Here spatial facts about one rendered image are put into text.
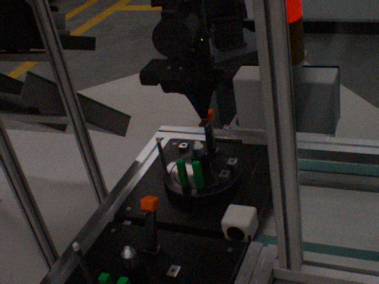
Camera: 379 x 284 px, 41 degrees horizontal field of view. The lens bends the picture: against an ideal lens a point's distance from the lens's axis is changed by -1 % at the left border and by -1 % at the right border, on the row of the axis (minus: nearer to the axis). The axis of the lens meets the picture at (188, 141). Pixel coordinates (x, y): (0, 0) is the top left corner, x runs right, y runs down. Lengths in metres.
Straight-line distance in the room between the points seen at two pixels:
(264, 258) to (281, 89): 0.29
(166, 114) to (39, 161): 0.35
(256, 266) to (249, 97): 0.26
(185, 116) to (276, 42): 0.81
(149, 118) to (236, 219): 0.64
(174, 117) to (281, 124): 0.77
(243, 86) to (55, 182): 0.69
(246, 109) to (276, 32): 0.13
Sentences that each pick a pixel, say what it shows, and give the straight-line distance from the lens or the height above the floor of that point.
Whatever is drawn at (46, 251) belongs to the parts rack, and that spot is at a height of 0.96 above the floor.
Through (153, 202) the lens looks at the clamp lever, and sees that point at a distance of 0.72.
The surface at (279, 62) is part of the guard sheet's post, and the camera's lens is 0.55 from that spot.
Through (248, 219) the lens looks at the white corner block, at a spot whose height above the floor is 0.99.
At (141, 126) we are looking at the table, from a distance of 1.33.
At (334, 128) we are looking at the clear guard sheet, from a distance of 0.60.
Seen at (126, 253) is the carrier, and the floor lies 1.05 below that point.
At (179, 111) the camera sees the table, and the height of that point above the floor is 0.86.
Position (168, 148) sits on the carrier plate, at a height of 0.97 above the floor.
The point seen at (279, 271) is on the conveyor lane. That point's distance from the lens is 0.75.
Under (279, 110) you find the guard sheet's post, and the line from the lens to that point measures 0.58.
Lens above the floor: 1.51
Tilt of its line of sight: 32 degrees down
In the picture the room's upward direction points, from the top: 11 degrees counter-clockwise
